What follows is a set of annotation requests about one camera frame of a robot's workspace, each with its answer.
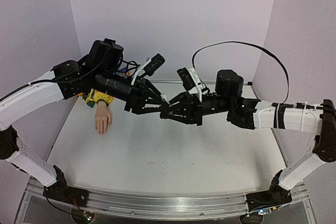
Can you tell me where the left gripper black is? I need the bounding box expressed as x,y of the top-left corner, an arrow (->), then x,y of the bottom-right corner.
94,68 -> 173,116

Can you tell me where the glitter nail polish bottle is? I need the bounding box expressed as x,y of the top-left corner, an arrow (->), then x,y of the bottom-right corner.
162,105 -> 174,114

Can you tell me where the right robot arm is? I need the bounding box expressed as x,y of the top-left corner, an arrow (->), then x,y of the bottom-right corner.
160,68 -> 335,212

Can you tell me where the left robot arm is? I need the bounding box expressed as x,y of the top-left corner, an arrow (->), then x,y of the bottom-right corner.
1,38 -> 168,201

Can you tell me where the mannequin hand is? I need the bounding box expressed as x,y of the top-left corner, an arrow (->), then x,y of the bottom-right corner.
95,101 -> 112,136

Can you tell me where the colourful patchwork sleeve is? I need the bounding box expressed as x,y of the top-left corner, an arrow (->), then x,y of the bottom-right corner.
81,89 -> 114,108

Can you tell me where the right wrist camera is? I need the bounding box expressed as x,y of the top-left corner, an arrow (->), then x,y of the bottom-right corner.
177,68 -> 207,102

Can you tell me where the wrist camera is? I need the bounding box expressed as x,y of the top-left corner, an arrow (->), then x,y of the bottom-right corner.
177,68 -> 207,102
131,54 -> 165,86

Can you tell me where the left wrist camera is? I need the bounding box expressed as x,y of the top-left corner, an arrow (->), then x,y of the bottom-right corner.
131,54 -> 165,86

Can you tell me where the black right camera cable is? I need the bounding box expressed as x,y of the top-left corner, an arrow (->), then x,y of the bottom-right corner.
192,41 -> 291,103

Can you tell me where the aluminium front rail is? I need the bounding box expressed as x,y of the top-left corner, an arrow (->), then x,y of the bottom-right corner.
26,178 -> 309,221

